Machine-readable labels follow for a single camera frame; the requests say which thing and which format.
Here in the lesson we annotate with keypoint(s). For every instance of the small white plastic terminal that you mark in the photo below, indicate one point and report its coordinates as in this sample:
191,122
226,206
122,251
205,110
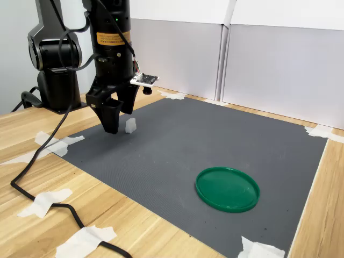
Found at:
130,125

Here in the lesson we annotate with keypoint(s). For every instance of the round green lid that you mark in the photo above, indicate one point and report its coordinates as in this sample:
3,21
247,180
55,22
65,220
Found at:
228,189

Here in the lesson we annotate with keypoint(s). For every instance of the white tape piece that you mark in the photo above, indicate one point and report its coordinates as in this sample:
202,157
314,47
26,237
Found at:
80,242
219,102
43,203
61,145
319,132
258,250
172,94

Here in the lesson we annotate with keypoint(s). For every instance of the white partition panel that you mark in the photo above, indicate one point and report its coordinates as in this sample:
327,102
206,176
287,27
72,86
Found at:
174,59
282,75

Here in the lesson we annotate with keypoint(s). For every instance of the dark grey mat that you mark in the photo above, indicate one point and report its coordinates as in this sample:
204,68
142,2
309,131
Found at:
174,150

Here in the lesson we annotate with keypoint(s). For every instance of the white camera circuit board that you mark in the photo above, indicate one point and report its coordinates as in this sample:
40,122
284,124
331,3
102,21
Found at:
146,78

